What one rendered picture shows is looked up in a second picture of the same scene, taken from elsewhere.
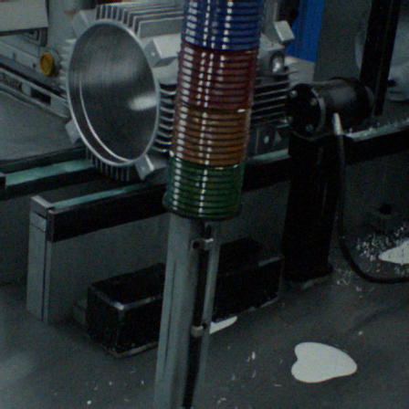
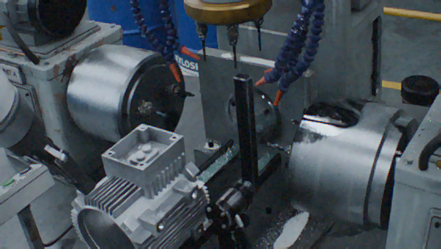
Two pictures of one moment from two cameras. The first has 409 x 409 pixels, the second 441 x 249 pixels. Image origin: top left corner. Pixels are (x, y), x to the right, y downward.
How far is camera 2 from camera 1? 0.45 m
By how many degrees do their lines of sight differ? 11
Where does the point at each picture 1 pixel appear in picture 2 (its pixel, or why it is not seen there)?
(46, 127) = (64, 194)
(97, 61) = (90, 213)
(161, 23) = (124, 204)
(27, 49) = not seen: hidden behind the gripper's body
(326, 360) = not seen: outside the picture
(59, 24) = (53, 136)
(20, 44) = not seen: hidden behind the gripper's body
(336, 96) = (234, 204)
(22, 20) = (41, 188)
